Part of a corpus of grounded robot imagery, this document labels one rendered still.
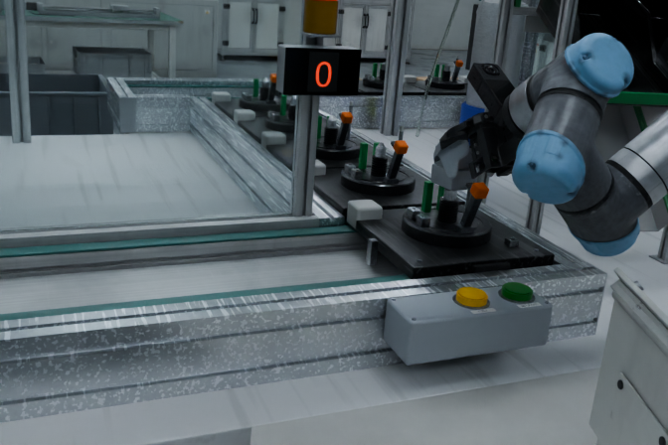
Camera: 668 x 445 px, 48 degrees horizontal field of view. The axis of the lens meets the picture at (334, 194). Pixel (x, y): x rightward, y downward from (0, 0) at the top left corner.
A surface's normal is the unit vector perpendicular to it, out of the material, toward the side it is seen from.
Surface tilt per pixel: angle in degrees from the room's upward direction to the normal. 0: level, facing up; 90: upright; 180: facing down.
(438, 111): 90
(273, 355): 90
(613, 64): 55
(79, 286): 0
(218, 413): 0
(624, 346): 90
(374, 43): 90
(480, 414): 0
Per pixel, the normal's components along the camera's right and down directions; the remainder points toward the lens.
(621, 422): -1.00, -0.06
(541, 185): -0.40, 0.81
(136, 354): 0.37, 0.30
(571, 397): 0.07, -0.95
